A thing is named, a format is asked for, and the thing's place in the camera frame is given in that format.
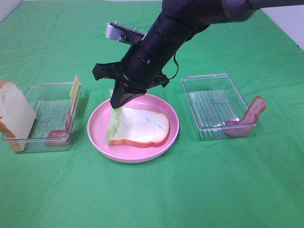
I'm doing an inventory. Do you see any clear left plastic container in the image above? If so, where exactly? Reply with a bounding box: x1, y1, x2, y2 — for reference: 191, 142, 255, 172
2, 82, 82, 153

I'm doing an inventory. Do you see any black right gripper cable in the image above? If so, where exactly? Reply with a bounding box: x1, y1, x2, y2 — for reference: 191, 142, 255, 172
166, 53, 179, 80

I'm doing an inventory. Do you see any bacon strip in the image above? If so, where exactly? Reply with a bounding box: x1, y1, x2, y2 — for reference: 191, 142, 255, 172
46, 107, 71, 146
225, 95, 266, 137

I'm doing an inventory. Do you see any pink plate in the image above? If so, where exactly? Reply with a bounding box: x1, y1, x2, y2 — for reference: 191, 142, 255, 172
87, 94, 180, 163

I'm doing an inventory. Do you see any clear right plastic container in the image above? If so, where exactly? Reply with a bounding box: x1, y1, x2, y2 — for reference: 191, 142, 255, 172
181, 74, 257, 141

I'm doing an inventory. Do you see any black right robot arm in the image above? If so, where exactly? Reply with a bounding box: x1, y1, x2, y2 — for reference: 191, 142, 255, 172
93, 0, 303, 109

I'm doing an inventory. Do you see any clear plastic container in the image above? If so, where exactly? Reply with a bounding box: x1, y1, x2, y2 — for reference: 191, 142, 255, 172
2, 82, 82, 153
181, 74, 257, 141

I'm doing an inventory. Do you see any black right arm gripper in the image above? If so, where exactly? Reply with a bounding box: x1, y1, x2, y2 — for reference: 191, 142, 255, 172
92, 45, 170, 109

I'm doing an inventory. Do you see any upright bread slice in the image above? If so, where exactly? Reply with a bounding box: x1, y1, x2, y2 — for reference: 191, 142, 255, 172
0, 80, 36, 152

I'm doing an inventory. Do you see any green lettuce leaf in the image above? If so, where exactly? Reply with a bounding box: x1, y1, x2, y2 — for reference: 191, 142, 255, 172
106, 107, 123, 144

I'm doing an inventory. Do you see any yellow cheese slice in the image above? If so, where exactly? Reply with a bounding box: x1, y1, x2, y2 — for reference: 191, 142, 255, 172
69, 75, 80, 107

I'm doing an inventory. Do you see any bread slice on plate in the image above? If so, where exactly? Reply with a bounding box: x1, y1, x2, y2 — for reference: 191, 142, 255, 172
108, 107, 170, 148

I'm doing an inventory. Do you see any green tablecloth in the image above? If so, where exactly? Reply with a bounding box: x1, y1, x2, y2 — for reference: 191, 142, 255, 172
0, 0, 304, 228

